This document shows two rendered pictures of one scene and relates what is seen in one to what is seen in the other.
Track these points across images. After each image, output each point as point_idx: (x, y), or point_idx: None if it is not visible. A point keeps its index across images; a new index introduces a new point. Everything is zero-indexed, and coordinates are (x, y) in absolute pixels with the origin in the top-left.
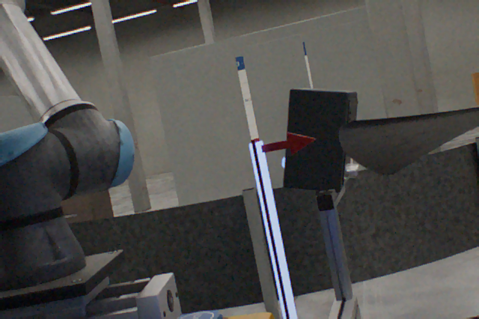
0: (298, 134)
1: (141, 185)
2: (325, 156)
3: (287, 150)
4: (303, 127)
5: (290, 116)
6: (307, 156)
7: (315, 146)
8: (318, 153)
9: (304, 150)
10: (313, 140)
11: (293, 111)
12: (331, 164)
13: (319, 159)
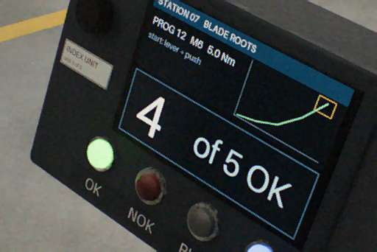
0: (358, 201)
1: None
2: (375, 231)
3: (328, 250)
4: (372, 180)
5: (364, 161)
6: (351, 248)
7: (370, 217)
8: (368, 231)
9: (353, 235)
10: (374, 204)
11: (375, 144)
12: (375, 245)
13: (363, 245)
